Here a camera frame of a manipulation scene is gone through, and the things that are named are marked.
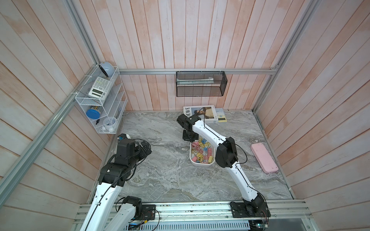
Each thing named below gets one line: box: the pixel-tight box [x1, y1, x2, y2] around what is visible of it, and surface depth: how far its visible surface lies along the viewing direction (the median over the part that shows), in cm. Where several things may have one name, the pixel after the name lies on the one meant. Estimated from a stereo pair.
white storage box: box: [189, 135, 216, 167], surface depth 93 cm
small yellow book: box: [214, 107, 227, 123], surface depth 117 cm
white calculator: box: [88, 76, 112, 100], surface depth 78 cm
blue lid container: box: [85, 109, 101, 120], surface depth 78 cm
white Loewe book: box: [183, 104, 219, 124], surface depth 117 cm
